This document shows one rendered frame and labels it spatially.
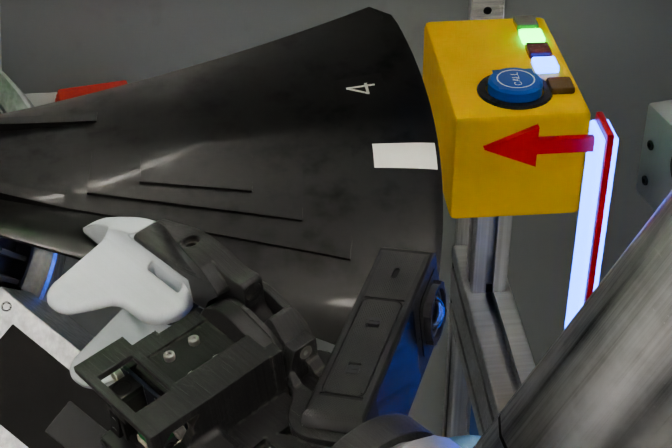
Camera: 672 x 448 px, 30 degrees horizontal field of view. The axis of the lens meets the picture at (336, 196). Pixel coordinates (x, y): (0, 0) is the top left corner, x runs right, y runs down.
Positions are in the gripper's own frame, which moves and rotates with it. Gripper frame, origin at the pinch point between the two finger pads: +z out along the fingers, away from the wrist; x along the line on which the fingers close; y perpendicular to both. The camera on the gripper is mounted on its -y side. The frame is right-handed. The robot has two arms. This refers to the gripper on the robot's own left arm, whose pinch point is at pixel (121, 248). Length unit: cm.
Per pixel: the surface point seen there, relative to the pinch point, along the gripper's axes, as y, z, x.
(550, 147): -21.2, -7.9, 2.0
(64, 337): 0.6, 9.2, 11.6
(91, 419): 1.7, 5.8, 14.9
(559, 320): -74, 35, 79
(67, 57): -32, 70, 33
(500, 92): -36.3, 9.7, 13.7
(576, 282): -22.1, -9.2, 11.2
